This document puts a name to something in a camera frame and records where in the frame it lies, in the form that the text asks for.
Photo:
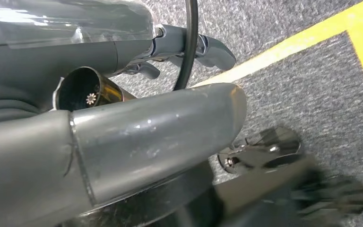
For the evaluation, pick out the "black base caster wheel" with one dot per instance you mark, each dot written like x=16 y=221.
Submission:
x=275 y=147

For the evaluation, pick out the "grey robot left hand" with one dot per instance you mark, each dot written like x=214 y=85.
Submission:
x=137 y=141

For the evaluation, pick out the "yellow floor tape square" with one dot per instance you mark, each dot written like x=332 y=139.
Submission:
x=294 y=45

